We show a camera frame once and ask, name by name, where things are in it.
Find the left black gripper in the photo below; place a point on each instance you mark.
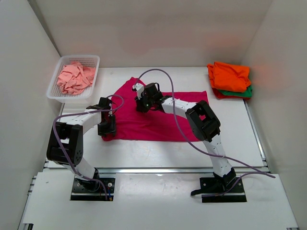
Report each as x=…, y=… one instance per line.
x=111, y=129

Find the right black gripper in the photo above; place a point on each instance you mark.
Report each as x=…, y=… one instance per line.
x=140, y=108

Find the magenta t shirt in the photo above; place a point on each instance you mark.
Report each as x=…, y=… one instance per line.
x=134, y=125

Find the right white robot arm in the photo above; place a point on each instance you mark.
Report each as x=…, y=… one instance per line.
x=203, y=122

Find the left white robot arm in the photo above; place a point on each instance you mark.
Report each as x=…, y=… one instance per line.
x=65, y=145

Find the white plastic basket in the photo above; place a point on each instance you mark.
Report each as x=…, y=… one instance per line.
x=54, y=92

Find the pink t shirt in basket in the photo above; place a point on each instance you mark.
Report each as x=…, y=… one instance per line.
x=75, y=78

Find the red folded t shirt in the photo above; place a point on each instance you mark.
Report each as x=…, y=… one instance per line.
x=219, y=96

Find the orange folded t shirt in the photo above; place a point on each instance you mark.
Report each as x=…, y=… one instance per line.
x=228, y=77

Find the green folded t shirt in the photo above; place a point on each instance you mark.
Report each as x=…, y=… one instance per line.
x=247, y=94

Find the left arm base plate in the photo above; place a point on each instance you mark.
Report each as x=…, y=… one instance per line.
x=93, y=191

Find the aluminium table rail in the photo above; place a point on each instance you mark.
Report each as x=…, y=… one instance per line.
x=164, y=170

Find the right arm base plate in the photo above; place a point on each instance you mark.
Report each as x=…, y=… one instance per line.
x=212, y=191

